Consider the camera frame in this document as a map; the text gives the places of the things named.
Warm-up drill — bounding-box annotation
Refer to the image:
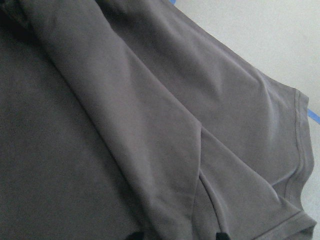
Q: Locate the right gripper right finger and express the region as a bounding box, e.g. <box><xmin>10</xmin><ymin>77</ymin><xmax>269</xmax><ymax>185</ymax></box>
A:
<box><xmin>215</xmin><ymin>232</ymin><xmax>230</xmax><ymax>240</ymax></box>

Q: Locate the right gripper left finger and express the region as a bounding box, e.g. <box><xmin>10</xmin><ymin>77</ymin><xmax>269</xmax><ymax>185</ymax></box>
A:
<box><xmin>126</xmin><ymin>231</ymin><xmax>145</xmax><ymax>240</ymax></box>

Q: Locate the dark brown t-shirt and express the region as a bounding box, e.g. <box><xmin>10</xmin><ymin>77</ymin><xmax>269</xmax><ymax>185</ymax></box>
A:
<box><xmin>0</xmin><ymin>0</ymin><xmax>316</xmax><ymax>240</ymax></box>

